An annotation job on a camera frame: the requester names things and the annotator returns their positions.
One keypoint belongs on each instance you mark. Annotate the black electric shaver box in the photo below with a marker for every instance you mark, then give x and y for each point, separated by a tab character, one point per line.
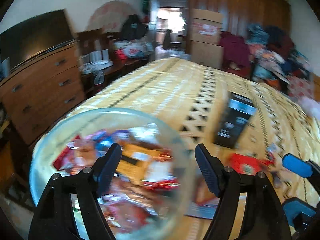
235	117

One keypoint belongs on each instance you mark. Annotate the yellow patterned bedspread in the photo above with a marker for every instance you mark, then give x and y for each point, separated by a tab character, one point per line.
190	98

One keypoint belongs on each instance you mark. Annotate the pile of clothes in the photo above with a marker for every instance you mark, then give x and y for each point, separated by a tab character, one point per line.
268	55

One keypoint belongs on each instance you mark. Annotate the wooden chest of drawers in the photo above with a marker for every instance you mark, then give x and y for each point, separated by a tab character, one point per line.
41	91

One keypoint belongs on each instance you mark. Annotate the cardboard boxes stack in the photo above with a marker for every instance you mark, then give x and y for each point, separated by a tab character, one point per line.
205	38

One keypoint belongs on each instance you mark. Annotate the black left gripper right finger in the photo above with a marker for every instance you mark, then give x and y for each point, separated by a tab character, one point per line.
264	217

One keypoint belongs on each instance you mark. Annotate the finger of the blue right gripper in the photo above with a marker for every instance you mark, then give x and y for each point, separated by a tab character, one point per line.
296	165

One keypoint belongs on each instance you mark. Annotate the large red gift box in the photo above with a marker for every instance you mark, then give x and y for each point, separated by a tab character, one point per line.
250	165

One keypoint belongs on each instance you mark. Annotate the black television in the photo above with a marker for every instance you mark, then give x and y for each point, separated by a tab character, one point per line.
34	36

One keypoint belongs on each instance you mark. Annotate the clear glass bowl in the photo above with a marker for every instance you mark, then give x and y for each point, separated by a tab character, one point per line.
151	186

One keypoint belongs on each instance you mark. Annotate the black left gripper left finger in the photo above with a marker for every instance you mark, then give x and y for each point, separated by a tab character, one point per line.
54	218

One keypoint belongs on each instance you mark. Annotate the pink floral quilt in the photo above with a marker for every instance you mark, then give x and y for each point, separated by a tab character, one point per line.
310	107

